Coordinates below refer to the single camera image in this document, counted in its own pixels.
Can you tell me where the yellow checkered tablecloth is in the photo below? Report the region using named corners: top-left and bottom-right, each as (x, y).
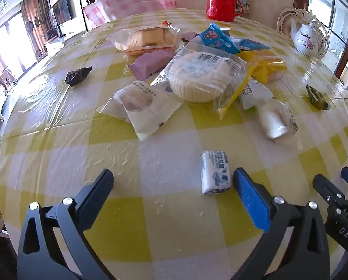
top-left (0, 7), bottom-right (348, 280)

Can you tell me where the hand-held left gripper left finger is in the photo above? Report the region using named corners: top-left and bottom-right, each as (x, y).
top-left (17, 168), bottom-right (116, 280)

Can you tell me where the blue cartoon snack packet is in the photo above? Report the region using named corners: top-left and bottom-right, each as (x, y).
top-left (199, 23), bottom-right (241, 54)

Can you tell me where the bread in clear packet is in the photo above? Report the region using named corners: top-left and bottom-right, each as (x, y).
top-left (108, 22), bottom-right (180, 57)

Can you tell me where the white floral teapot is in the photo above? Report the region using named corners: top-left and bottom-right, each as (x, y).
top-left (289, 17), bottom-right (326, 57)

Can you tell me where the yellow snack packet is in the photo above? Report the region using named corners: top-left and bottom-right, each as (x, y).
top-left (238, 49), bottom-right (288, 85)

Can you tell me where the small white blue packet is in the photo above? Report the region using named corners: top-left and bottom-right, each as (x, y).
top-left (199, 150), bottom-right (232, 195)

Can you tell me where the black candy wrapper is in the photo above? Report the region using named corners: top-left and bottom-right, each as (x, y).
top-left (64, 66), bottom-right (93, 87)

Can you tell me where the brown patterned curtain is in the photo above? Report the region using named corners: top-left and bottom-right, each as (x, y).
top-left (20, 0), bottom-right (50, 62)

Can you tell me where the green candy wrapper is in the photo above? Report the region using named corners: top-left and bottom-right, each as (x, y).
top-left (305, 84), bottom-right (330, 111)

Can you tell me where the small pink purple packet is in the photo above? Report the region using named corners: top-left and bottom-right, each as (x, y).
top-left (180, 31), bottom-right (202, 46)

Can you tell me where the round cake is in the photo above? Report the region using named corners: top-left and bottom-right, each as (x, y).
top-left (149, 42), bottom-right (255, 120)

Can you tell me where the light blue snack packet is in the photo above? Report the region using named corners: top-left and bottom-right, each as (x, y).
top-left (231, 38), bottom-right (271, 51)

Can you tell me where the purple snack packet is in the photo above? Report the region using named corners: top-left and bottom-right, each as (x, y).
top-left (127, 49), bottom-right (177, 81)

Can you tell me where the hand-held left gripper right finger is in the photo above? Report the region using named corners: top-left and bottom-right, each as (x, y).
top-left (232, 168), bottom-right (330, 280)

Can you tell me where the white pastry packet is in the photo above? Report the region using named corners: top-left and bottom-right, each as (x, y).
top-left (96, 80), bottom-right (183, 142)

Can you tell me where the clear packet with white roll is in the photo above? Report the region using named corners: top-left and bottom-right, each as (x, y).
top-left (256, 98), bottom-right (303, 149)

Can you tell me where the television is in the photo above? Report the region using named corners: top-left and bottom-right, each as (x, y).
top-left (47, 0), bottom-right (77, 31)

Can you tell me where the glass panel partition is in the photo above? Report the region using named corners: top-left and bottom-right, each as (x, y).
top-left (308, 0), bottom-right (348, 76)

